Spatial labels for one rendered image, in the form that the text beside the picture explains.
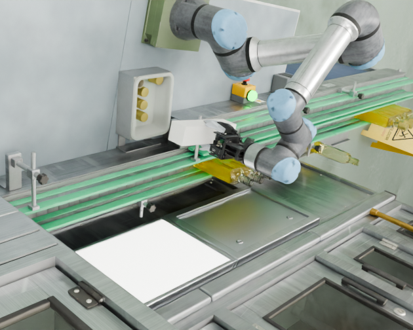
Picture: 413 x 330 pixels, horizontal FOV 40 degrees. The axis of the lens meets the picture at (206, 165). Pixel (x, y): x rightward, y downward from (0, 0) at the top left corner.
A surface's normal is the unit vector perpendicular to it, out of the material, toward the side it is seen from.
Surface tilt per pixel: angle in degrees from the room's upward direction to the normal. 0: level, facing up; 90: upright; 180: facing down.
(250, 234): 91
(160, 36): 2
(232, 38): 8
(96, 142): 0
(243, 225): 90
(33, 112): 0
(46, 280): 90
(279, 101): 91
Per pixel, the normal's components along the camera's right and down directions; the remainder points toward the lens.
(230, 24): 0.65, 0.29
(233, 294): 0.11, -0.91
